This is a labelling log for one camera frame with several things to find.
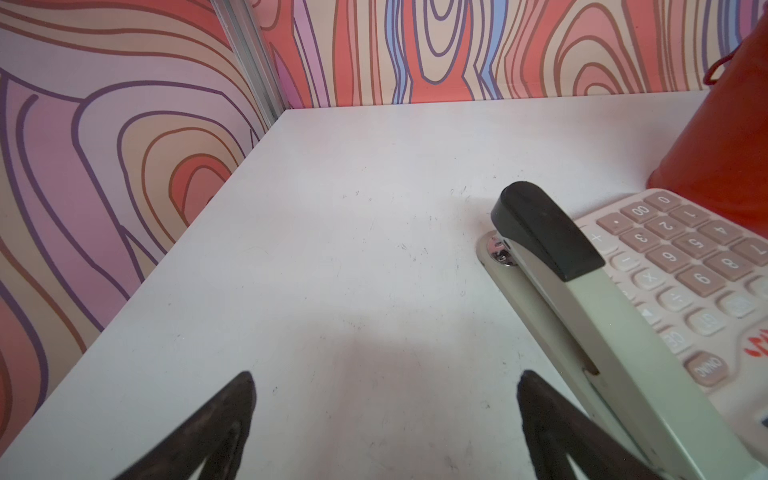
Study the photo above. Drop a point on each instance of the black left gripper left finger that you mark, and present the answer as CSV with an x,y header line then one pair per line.
x,y
210,443

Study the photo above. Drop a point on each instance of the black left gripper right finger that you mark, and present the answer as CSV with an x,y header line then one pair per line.
x,y
559,436

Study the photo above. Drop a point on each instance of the grey stapler black tip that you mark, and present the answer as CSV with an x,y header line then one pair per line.
x,y
623,376

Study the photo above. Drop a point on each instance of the pink calculator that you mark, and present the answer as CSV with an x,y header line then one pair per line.
x,y
700,281

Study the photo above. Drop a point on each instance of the red metal pen cup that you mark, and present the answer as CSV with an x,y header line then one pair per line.
x,y
719,161

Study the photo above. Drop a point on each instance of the aluminium frame post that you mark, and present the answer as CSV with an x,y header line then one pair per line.
x,y
241,28

